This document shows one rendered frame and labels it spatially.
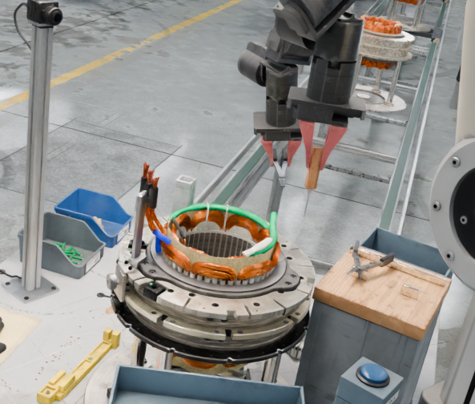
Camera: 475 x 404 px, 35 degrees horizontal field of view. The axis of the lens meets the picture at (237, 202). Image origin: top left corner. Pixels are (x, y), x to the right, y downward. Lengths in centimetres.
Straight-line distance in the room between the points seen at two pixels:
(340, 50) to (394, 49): 231
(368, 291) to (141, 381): 45
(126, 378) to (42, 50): 68
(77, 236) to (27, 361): 45
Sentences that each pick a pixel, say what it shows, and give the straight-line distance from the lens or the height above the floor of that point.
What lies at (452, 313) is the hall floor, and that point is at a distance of 352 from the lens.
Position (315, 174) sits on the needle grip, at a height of 131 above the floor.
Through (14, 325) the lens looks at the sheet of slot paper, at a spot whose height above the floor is 78.
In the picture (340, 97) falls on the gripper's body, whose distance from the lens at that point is 98.
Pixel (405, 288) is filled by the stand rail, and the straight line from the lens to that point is 130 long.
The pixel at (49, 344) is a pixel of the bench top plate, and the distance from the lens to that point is 153.
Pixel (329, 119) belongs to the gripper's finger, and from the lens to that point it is 98.
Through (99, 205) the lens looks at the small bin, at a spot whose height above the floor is 82.
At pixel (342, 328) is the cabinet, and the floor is 101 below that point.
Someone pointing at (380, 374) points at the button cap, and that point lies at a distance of 114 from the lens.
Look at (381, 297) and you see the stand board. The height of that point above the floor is 107.
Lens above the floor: 169
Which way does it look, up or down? 24 degrees down
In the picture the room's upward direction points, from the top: 10 degrees clockwise
